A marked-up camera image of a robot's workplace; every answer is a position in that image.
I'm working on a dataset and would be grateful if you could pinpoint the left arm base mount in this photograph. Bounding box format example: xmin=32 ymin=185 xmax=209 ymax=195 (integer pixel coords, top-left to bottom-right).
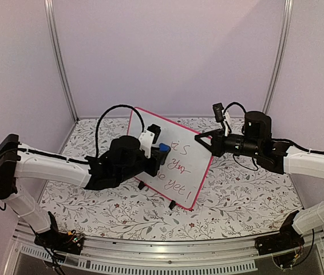
xmin=34 ymin=228 xmax=85 ymax=255

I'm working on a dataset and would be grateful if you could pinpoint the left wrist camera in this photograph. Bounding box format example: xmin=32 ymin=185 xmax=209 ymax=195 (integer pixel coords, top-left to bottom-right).
xmin=138 ymin=124 xmax=161 ymax=159

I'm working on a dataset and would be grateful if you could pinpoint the floral table mat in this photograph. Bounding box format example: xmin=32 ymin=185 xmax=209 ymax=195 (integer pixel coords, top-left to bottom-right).
xmin=37 ymin=116 xmax=306 ymax=241

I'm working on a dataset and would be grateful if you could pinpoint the right black cable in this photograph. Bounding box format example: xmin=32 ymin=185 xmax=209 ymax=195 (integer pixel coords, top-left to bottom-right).
xmin=225 ymin=101 xmax=262 ymax=171

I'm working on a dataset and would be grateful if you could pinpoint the left aluminium frame post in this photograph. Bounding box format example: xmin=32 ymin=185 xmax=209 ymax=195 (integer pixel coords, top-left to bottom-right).
xmin=44 ymin=0 xmax=79 ymax=122

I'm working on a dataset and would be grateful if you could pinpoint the left black sleeved cable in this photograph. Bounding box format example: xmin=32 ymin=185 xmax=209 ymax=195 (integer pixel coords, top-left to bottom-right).
xmin=94 ymin=104 xmax=147 ymax=158

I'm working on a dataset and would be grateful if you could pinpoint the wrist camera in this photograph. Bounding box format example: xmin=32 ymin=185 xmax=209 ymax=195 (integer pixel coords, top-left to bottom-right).
xmin=138 ymin=124 xmax=161 ymax=159
xmin=212 ymin=103 xmax=232 ymax=136

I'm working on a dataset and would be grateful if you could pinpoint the aluminium frame post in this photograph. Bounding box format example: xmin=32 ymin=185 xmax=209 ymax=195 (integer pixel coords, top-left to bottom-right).
xmin=44 ymin=0 xmax=79 ymax=122
xmin=262 ymin=0 xmax=294 ymax=115

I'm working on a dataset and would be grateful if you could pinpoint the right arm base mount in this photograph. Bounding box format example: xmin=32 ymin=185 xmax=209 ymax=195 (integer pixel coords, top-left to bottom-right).
xmin=255 ymin=233 xmax=305 ymax=269

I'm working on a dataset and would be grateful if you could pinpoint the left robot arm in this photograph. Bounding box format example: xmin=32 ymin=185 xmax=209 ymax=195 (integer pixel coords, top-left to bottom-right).
xmin=0 ymin=131 xmax=171 ymax=254

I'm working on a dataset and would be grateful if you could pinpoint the front aluminium rail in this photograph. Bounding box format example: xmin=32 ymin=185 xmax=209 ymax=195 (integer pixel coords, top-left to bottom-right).
xmin=15 ymin=234 xmax=324 ymax=275

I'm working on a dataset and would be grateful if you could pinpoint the pink framed whiteboard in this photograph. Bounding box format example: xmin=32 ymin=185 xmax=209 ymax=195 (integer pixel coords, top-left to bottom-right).
xmin=135 ymin=107 xmax=213 ymax=210

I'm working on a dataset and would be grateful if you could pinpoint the blue whiteboard eraser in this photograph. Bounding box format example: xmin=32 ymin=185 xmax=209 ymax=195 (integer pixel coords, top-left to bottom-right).
xmin=159 ymin=143 xmax=171 ymax=154

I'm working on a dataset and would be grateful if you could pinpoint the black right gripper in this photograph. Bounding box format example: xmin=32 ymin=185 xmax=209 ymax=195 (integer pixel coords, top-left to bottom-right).
xmin=194 ymin=129 xmax=260 ymax=159

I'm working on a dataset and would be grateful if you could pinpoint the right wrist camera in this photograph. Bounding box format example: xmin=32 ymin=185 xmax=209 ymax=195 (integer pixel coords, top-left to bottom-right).
xmin=212 ymin=103 xmax=232 ymax=136

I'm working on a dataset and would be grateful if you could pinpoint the black stand foot left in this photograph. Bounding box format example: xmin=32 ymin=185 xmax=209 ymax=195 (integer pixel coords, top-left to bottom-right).
xmin=138 ymin=181 xmax=146 ymax=190

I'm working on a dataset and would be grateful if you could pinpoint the right aluminium frame post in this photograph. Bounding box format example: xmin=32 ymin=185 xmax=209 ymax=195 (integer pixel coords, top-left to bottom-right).
xmin=262 ymin=0 xmax=294 ymax=115

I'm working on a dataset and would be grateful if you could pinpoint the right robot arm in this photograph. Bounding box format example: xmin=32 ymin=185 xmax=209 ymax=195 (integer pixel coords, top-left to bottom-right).
xmin=195 ymin=111 xmax=324 ymax=255

